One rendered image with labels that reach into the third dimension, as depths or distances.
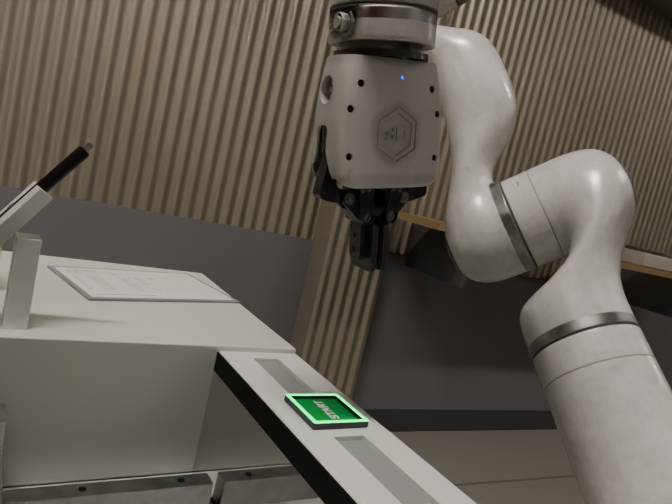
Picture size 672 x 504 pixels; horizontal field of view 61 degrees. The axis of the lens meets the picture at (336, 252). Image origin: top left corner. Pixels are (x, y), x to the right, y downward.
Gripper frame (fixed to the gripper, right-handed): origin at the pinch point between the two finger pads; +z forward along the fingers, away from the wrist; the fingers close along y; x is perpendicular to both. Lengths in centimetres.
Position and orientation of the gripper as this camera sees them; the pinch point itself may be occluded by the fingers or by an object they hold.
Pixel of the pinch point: (369, 244)
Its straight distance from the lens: 48.4
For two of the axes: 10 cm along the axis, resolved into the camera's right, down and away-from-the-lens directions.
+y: 8.6, -0.8, 5.0
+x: -5.1, -2.2, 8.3
